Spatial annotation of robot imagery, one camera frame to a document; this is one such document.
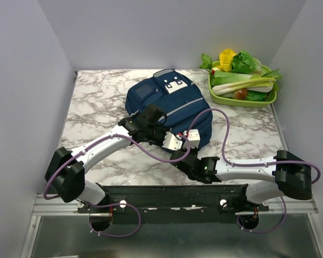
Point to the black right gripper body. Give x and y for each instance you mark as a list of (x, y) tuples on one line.
[(194, 151)]

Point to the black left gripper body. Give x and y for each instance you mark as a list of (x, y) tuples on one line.
[(156, 136)]

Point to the navy blue student backpack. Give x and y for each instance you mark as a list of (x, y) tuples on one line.
[(179, 97)]

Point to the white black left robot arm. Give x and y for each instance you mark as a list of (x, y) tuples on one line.
[(67, 169)]

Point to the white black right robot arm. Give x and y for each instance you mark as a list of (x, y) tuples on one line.
[(281, 175)]

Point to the brown toy mushroom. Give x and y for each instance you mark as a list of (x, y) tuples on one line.
[(241, 94)]

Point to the yellow toy flower vegetable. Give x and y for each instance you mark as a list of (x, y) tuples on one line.
[(225, 59)]

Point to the toy celery stalk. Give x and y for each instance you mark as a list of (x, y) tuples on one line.
[(233, 87)]

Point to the green toy lettuce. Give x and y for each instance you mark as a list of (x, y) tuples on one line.
[(244, 63)]

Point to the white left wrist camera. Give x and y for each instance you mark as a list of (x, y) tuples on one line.
[(171, 142)]

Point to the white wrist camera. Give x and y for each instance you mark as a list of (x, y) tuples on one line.
[(171, 142), (193, 136)]

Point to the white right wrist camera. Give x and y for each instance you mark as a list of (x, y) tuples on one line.
[(193, 136)]

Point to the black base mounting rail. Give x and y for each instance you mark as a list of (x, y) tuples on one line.
[(182, 204)]

